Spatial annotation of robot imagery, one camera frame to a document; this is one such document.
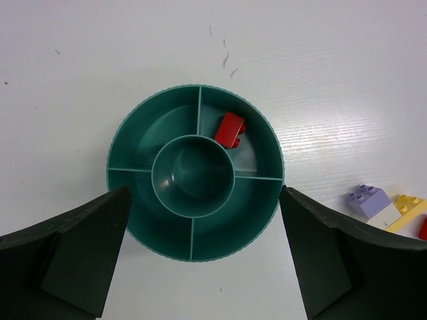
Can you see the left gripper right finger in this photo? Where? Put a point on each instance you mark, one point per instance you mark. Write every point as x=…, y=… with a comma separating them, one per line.
x=347, y=269

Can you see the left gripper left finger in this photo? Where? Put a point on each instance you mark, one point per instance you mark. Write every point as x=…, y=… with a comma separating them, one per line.
x=62, y=268

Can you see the lavender lego brick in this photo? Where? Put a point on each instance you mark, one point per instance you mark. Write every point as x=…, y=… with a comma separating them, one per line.
x=371, y=205

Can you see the red lego plate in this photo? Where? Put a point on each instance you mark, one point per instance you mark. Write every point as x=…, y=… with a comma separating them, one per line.
x=422, y=234

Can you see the long yellow lego brick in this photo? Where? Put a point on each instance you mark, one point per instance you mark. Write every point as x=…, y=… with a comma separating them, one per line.
x=409, y=208

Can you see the small red lego brick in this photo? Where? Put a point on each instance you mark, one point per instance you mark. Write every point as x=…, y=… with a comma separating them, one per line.
x=230, y=128

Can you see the teal round divided container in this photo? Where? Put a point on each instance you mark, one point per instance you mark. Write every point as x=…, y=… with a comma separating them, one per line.
x=193, y=199

